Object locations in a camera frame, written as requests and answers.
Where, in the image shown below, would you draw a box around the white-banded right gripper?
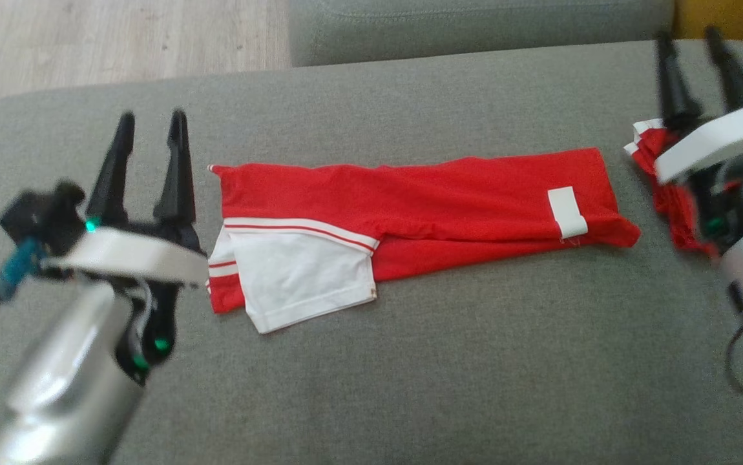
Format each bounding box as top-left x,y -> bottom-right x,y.
654,26 -> 743,256

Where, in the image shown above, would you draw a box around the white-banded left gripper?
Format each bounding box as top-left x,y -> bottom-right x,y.
42,110 -> 209,387

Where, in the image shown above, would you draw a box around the red Bulls 23 shorts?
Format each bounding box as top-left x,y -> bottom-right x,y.
623,118 -> 731,260

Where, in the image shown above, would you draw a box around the red shirt white sleeves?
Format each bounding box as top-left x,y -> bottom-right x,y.
207,147 -> 642,335

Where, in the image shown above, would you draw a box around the yellow sofa back cushion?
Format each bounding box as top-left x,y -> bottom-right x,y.
674,0 -> 743,50

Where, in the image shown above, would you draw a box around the small grey sofa seat cushion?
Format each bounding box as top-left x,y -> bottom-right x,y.
289,0 -> 676,68

